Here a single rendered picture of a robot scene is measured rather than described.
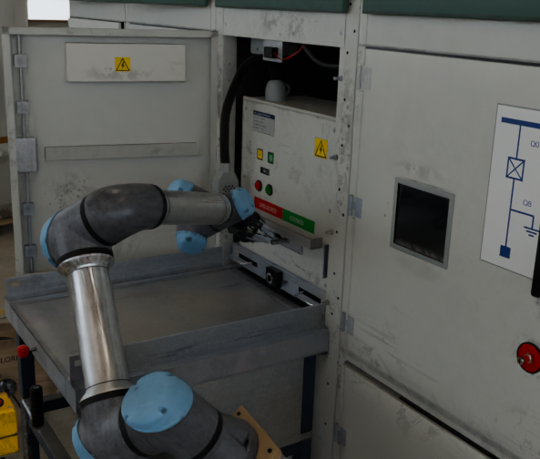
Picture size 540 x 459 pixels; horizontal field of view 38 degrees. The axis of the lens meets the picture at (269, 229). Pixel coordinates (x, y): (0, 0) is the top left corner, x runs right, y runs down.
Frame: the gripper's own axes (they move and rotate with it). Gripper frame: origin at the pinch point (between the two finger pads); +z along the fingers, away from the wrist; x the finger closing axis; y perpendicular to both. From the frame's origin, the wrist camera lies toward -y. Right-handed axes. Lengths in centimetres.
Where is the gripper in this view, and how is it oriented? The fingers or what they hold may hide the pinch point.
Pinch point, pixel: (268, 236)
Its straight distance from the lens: 220.7
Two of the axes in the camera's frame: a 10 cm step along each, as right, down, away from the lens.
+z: 7.2, 3.5, 6.0
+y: 5.4, 2.5, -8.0
